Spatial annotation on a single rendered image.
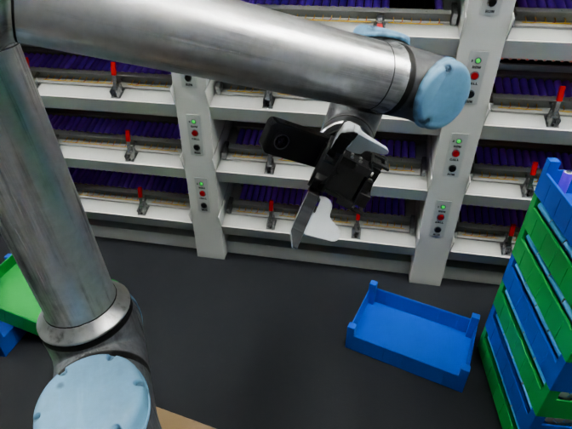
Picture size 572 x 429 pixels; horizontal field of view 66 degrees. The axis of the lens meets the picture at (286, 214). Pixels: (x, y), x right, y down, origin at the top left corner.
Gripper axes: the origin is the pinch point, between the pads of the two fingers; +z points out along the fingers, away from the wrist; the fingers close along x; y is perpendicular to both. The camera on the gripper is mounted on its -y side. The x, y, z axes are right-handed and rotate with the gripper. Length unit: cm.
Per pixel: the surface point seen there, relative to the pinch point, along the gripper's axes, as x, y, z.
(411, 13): -23, 5, -69
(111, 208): 67, -53, -80
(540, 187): -5, 42, -46
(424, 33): -21, 9, -67
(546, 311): 13, 51, -32
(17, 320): 81, -51, -36
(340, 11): -17, -10, -69
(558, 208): -4, 43, -37
